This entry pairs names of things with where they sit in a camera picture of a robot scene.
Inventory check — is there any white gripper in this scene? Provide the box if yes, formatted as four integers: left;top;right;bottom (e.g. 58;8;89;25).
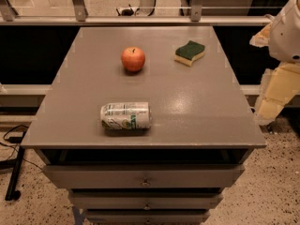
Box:
249;0;300;126

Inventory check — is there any middle grey drawer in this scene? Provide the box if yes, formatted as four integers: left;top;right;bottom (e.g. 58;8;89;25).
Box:
68;189;223;210

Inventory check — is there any white green 7up can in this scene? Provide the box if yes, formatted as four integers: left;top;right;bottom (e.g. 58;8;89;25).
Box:
99;102;152;130

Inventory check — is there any bottom grey drawer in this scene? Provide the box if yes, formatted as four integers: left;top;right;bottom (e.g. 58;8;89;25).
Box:
85;210;210;225

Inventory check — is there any green yellow sponge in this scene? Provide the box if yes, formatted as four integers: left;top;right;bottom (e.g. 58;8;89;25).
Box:
173;40;205;67

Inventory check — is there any black metal stand leg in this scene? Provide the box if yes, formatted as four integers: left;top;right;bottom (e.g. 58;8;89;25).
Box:
5;147;24;201

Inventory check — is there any red apple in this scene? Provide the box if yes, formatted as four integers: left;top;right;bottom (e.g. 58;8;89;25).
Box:
121;47;145;72

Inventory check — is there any grey drawer cabinet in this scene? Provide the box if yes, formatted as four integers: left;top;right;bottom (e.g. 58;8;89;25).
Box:
22;27;265;225

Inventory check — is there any metal railing frame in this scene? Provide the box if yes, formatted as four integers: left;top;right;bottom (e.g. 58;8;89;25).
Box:
1;0;287;26

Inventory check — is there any grey drawer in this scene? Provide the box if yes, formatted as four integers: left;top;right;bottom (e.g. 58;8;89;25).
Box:
85;210;210;225
68;189;223;210
43;164;245;189

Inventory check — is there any black floor cable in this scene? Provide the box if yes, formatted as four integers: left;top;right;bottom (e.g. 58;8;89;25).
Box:
0;124;43;171

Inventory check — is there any top grey drawer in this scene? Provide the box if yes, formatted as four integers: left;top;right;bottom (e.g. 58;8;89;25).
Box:
43;164;245;189

